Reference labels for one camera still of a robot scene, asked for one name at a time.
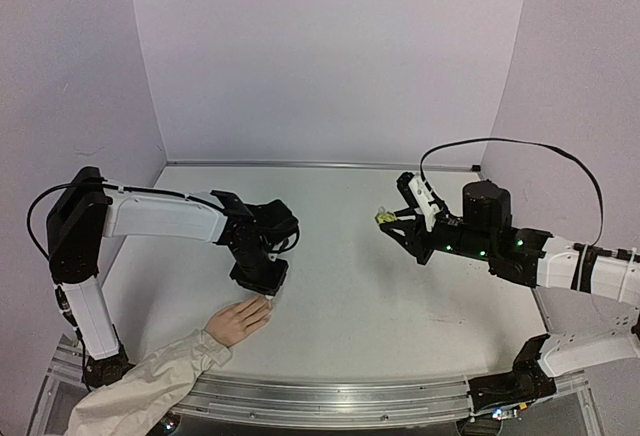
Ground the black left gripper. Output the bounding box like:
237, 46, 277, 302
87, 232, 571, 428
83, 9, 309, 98
232, 246, 292, 299

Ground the yellow nail polish bottle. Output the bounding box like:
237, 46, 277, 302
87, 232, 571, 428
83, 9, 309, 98
375, 206, 397, 225

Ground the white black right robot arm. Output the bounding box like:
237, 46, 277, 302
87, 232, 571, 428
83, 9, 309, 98
375, 172, 639, 420

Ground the beige sleeved forearm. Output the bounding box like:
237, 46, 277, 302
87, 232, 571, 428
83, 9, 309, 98
66, 330, 232, 435

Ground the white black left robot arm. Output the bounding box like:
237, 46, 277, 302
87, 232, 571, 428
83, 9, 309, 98
35, 166, 300, 393

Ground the bare human hand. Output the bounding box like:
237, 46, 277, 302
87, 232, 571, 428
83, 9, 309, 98
204, 296, 273, 348

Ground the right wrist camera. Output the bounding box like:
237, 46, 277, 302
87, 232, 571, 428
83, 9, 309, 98
396, 172, 449, 232

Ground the black right camera cable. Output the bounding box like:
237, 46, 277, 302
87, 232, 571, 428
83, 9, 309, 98
418, 138, 605, 245

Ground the aluminium table rear rail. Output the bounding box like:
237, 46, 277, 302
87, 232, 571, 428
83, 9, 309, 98
165, 160, 482, 174

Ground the aluminium table rail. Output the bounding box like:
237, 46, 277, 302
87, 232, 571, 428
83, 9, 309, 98
47, 345, 586, 420
165, 160, 482, 174

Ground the aluminium table front rail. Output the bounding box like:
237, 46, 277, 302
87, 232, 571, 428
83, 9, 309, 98
47, 345, 586, 420

